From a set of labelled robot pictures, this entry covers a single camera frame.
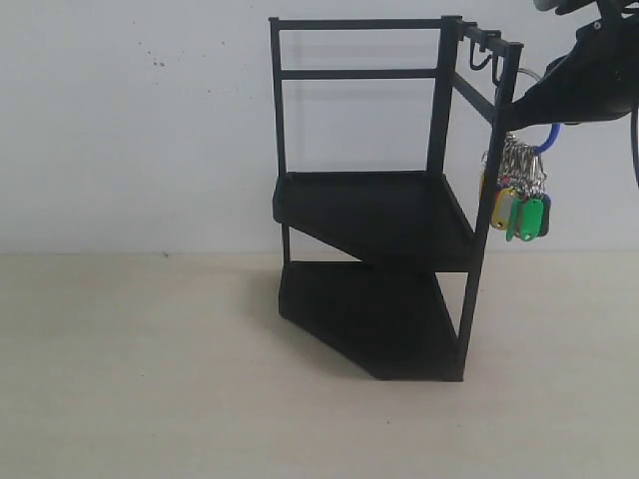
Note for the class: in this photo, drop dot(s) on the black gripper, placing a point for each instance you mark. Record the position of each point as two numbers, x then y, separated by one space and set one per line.
595 81

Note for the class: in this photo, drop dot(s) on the bunch of colourful key tags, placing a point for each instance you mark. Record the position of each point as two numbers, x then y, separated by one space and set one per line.
522 207

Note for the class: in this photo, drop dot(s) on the black two-tier corner rack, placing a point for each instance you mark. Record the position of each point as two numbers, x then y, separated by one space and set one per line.
401 305

